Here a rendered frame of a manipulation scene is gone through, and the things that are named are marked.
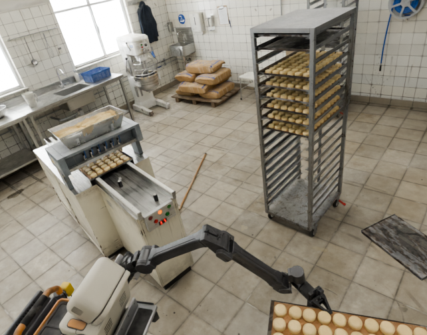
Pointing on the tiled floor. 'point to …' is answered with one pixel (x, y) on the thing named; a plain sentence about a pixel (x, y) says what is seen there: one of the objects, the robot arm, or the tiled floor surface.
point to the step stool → (249, 79)
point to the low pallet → (206, 98)
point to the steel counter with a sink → (13, 109)
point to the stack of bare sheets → (405, 245)
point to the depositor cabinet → (90, 201)
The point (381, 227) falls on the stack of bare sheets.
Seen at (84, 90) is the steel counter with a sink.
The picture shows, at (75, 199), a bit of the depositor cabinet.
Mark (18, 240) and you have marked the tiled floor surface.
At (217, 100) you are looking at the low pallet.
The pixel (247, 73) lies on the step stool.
